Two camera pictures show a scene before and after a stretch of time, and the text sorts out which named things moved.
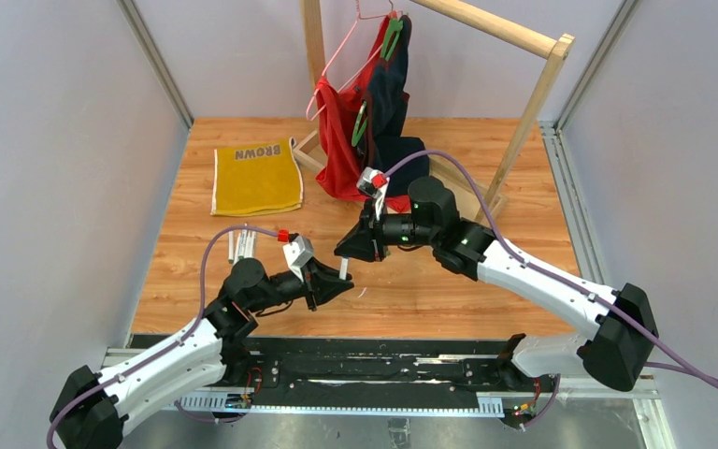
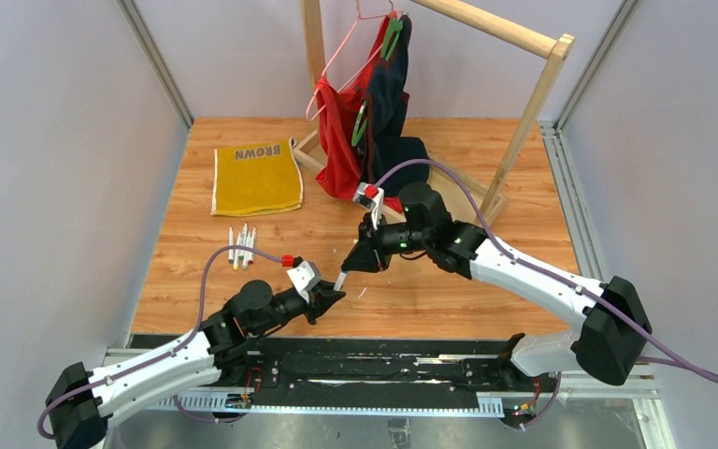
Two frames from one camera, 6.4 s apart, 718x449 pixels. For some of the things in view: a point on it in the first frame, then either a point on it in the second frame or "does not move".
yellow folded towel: [256, 179] does not move
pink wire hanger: [358, 18] does not move
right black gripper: [373, 232] -> [370, 246]
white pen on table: [230, 247] does not move
